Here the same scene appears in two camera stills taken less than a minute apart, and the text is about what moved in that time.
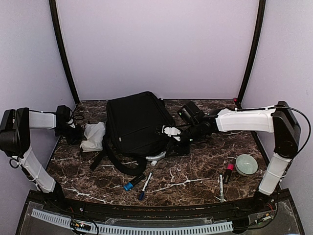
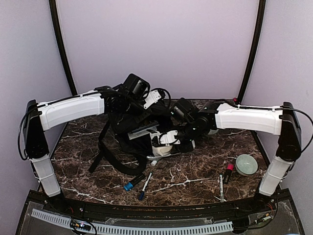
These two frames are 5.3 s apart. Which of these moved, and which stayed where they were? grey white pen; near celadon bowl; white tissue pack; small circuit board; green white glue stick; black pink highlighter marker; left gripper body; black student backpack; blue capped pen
Moved: white tissue pack; left gripper body; black student backpack
Stayed: near celadon bowl; grey white pen; small circuit board; blue capped pen; green white glue stick; black pink highlighter marker
